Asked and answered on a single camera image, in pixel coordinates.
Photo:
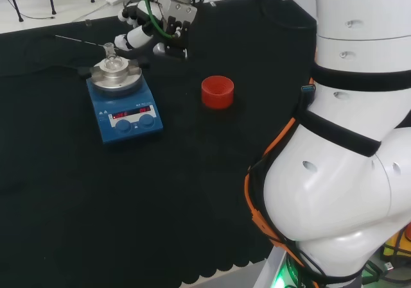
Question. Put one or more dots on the grey wrist camera black bracket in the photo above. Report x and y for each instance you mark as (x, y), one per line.
(176, 41)

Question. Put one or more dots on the yellow stop button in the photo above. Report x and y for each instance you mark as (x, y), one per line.
(401, 240)

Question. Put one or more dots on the clear round-bottom glass flask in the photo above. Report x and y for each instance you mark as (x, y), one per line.
(111, 63)

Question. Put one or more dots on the heater with blue base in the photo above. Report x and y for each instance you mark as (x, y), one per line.
(128, 131)

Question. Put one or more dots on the silver plug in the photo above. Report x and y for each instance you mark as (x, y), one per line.
(388, 266)

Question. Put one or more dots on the black bench cloth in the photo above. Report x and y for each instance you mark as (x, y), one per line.
(96, 204)

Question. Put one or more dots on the thin glass rod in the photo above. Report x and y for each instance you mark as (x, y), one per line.
(77, 40)

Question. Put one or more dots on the blue plug connector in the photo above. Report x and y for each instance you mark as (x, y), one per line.
(309, 88)

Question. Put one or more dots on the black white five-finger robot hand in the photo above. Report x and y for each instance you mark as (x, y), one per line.
(138, 36)

